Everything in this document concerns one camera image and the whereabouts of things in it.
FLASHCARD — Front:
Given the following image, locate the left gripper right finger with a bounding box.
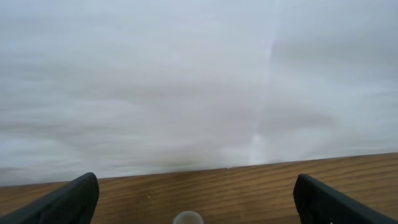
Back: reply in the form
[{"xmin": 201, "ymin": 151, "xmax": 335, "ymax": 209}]
[{"xmin": 292, "ymin": 173, "xmax": 398, "ymax": 224}]

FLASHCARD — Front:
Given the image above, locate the clear test tube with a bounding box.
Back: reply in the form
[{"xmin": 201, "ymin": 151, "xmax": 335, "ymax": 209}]
[{"xmin": 172, "ymin": 210, "xmax": 205, "ymax": 224}]

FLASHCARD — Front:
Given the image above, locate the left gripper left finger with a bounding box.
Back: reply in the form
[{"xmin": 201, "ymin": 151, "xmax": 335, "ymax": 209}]
[{"xmin": 0, "ymin": 172, "xmax": 101, "ymax": 224}]

